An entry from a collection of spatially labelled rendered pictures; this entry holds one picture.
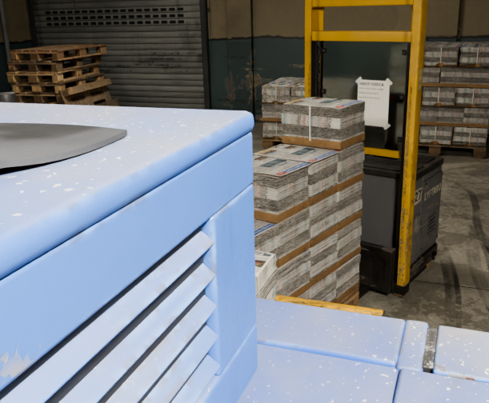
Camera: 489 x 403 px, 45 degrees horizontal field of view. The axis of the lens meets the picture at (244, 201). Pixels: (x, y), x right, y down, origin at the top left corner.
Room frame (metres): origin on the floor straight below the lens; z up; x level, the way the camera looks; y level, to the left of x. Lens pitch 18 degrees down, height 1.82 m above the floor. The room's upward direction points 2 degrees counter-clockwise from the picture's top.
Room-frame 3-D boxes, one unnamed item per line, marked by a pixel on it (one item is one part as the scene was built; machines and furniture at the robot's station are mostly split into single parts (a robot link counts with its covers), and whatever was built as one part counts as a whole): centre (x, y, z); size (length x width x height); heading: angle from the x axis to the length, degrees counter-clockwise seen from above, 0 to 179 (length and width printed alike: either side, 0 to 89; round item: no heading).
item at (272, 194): (2.84, -0.09, 0.95); 0.38 x 0.29 x 0.23; 53
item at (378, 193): (3.94, -0.95, 0.40); 0.69 x 0.55 x 0.80; 52
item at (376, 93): (3.66, -0.74, 1.27); 0.57 x 0.01 x 0.65; 52
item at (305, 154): (3.06, -0.28, 1.06); 0.37 x 0.28 x 0.01; 53
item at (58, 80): (8.99, 2.67, 0.65); 1.33 x 0.94 x 1.30; 163
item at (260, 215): (2.84, -0.09, 0.86); 0.38 x 0.29 x 0.04; 53
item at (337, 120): (3.31, -0.46, 0.65); 0.39 x 0.30 x 1.29; 52
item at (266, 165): (2.83, -0.11, 1.06); 0.37 x 0.29 x 0.01; 53
